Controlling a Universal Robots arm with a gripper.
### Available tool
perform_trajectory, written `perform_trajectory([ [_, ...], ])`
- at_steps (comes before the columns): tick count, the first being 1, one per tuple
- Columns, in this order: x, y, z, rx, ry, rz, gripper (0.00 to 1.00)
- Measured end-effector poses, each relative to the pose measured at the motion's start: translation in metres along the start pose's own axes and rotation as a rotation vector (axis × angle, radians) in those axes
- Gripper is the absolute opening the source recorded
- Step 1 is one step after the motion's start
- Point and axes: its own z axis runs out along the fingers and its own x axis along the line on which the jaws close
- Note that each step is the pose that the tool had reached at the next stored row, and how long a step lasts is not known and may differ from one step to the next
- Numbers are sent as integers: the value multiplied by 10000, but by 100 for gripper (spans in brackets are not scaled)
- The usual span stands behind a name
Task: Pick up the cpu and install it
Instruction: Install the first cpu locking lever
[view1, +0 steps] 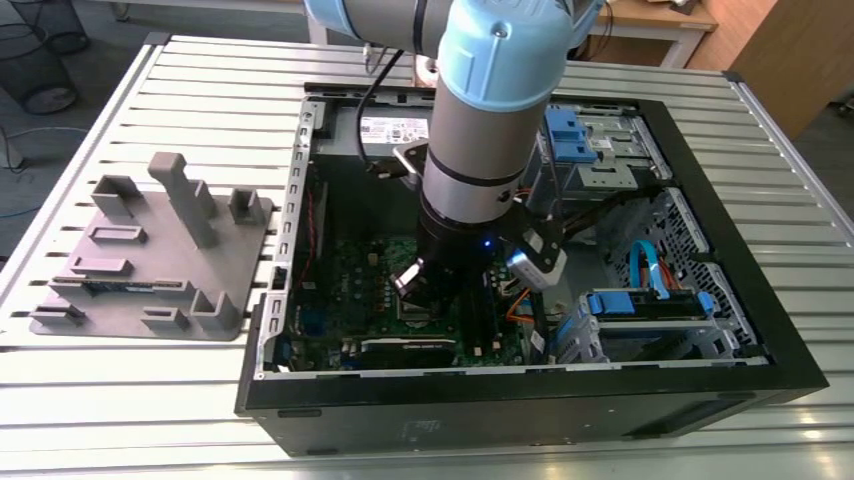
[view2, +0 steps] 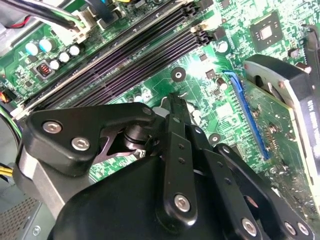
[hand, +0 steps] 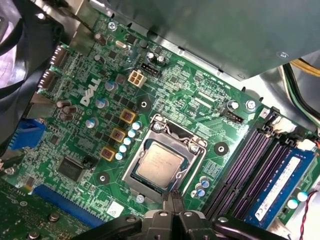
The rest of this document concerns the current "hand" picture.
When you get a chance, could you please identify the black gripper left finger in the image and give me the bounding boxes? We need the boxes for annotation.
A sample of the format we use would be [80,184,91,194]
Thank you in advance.
[72,191,174,240]

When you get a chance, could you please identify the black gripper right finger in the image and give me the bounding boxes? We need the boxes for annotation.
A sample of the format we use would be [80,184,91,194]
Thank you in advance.
[173,189,291,240]

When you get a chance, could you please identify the silver socket cover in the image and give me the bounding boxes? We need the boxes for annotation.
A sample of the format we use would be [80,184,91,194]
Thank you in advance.
[121,113,208,198]

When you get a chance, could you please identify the silver CPU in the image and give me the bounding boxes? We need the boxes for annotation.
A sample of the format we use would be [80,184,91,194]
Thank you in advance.
[136,141,186,190]

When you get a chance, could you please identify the metal wire locking lever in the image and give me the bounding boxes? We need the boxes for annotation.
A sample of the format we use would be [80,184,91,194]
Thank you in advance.
[151,113,196,148]

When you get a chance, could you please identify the black CPU socket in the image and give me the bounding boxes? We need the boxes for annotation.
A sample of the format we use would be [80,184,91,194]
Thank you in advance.
[121,112,210,201]

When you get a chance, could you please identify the dark purple RAM slot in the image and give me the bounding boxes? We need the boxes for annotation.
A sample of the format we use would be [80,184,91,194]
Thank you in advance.
[204,126,261,217]
[233,142,291,221]
[217,134,275,218]

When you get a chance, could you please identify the yellow square inductor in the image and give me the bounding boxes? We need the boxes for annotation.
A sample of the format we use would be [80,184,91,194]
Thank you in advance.
[119,108,137,125]
[99,146,117,161]
[109,127,127,144]

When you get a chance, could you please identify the blue expansion slot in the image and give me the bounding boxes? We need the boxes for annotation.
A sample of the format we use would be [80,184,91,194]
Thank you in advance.
[32,184,106,228]

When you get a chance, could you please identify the blue RAM stick white label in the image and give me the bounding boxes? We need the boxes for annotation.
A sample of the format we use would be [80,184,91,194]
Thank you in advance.
[246,149,317,227]

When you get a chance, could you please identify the black square controller chip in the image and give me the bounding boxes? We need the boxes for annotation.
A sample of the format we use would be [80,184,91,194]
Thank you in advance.
[56,156,85,182]

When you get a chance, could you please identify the graphics card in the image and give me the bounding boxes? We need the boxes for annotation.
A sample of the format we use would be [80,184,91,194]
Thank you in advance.
[0,179,91,240]

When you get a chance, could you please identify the green motherboard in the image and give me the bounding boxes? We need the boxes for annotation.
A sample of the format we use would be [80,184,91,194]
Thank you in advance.
[0,11,320,240]

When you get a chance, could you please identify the white four-pin power socket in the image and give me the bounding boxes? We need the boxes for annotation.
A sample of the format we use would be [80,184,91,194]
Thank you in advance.
[127,69,148,88]

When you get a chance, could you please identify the blue VGA connector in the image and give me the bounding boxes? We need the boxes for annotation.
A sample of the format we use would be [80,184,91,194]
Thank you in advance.
[9,117,47,151]

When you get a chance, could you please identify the grey power supply unit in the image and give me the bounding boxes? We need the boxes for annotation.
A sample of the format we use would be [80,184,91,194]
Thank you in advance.
[89,0,320,81]

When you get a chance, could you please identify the black case fan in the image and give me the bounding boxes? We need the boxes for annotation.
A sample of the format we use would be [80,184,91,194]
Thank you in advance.
[0,0,63,151]

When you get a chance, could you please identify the red black twisted wire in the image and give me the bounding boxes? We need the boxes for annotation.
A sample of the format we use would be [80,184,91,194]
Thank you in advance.
[299,189,318,236]

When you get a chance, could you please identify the white green black wire bundle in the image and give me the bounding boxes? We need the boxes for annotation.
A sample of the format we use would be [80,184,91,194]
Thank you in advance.
[279,62,320,121]

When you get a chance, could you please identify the yellow and black power wires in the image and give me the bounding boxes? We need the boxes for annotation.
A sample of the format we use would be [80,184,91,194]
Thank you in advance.
[291,57,317,76]

